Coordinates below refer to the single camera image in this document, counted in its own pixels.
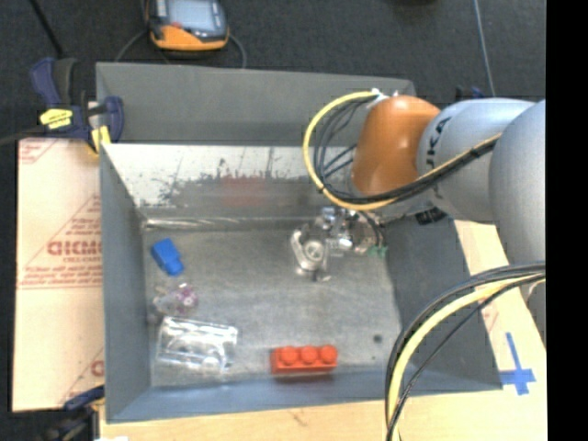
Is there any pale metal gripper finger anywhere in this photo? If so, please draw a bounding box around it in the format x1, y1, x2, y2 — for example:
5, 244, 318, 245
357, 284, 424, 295
290, 227, 328, 261
295, 257, 333, 283

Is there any grey metal bin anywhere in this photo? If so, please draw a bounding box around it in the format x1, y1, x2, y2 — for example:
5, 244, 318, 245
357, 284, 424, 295
95, 62, 504, 424

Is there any red toy brick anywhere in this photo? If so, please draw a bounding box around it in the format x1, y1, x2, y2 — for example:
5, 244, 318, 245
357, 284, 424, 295
269, 344, 340, 377

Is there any blue plastic block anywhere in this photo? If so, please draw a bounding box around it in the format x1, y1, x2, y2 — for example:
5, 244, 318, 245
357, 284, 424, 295
150, 237, 186, 277

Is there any clear thing with purple spots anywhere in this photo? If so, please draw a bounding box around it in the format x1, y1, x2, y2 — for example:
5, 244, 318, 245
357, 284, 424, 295
151, 282, 200, 318

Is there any clear plastic packet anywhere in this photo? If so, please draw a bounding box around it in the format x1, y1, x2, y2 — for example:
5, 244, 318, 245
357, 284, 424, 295
155, 315, 240, 377

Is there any brown cardboard board red print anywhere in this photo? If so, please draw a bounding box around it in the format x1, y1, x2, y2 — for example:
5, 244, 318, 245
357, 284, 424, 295
11, 136, 106, 413

